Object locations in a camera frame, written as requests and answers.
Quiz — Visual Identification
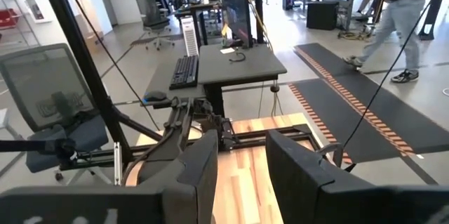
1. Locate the silver metal bracket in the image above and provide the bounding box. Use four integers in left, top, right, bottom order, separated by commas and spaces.
113, 142, 123, 186

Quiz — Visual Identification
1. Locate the dark grey desk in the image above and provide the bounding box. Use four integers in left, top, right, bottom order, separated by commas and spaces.
142, 43, 288, 118

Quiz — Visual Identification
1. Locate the red storage bin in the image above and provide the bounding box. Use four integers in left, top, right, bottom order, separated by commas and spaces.
0, 8, 20, 28

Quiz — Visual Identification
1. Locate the black device at right edge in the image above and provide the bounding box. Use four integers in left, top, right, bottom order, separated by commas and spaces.
58, 124, 351, 183

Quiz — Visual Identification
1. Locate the black hazard-striped floor mat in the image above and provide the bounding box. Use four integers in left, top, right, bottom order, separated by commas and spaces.
287, 43, 449, 165

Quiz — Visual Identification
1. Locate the grey mesh office chair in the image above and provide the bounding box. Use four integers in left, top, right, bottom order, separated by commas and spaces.
0, 43, 109, 186

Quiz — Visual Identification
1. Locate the black office chair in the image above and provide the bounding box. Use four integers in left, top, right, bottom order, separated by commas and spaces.
135, 0, 176, 51

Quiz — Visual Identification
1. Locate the person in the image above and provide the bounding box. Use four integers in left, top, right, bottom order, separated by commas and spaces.
342, 0, 436, 84

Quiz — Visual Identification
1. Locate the black cabinet box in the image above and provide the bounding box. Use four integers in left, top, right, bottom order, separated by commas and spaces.
306, 0, 340, 31

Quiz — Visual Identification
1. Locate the black keyboard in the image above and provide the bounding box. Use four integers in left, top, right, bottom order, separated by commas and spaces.
168, 54, 200, 91

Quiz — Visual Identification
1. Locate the thin black hanging cable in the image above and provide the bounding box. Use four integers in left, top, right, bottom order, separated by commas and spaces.
342, 0, 432, 147
58, 0, 161, 130

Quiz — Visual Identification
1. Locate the white wire shelf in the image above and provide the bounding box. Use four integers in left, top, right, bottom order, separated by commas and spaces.
0, 0, 41, 46

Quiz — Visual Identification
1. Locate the black computer mouse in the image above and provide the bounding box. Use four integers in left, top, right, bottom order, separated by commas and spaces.
142, 90, 168, 104

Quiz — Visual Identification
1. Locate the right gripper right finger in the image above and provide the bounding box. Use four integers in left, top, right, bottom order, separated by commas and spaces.
265, 129, 449, 224

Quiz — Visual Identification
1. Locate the black cable on desk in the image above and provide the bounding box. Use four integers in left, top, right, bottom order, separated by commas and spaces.
228, 51, 246, 63

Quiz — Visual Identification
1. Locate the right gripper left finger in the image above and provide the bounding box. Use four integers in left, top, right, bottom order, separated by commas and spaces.
0, 129, 219, 224

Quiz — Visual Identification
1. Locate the white computer tower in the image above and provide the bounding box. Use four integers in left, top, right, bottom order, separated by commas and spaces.
180, 15, 200, 57

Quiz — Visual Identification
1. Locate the black mounting bar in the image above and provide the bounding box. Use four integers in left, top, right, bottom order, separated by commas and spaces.
0, 138, 76, 162

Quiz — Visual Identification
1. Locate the black floor stand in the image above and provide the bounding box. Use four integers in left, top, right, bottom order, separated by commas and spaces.
417, 0, 449, 41

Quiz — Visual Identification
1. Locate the black upright frame post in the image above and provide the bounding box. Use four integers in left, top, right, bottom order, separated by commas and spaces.
34, 0, 134, 165

